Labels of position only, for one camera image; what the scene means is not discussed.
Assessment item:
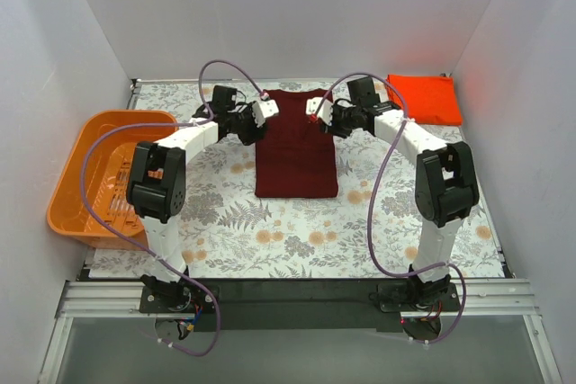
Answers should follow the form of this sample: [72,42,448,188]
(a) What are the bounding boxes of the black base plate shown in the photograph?
[139,276,460,333]

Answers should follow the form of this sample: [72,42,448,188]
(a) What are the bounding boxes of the floral table mat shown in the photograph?
[88,83,505,279]

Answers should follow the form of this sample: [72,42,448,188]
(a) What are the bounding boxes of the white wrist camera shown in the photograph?
[305,97,328,122]
[252,99,279,128]

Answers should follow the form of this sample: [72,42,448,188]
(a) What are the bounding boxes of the maroon t shirt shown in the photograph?
[255,89,338,199]

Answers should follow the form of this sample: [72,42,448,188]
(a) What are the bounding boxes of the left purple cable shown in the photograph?
[78,58,271,357]

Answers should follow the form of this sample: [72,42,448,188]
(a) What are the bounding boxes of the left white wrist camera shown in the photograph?
[252,99,279,128]

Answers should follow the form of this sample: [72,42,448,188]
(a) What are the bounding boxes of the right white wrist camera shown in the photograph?
[305,97,328,122]

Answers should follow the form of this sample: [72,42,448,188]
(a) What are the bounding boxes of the purple cable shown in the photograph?
[78,58,271,357]
[310,71,466,345]

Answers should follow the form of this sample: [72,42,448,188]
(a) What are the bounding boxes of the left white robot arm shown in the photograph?
[126,85,278,315]

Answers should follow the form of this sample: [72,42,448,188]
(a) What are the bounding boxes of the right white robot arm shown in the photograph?
[306,73,480,310]

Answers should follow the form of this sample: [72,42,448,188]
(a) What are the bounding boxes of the aluminium frame rail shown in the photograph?
[56,279,540,318]

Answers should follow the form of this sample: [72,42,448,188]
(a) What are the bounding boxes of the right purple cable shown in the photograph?
[310,71,466,345]

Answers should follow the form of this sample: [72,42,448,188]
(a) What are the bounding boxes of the orange plastic basket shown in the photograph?
[47,110,177,250]

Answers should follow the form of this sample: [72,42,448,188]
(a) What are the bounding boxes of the folded orange t shirt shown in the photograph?
[387,75,463,126]

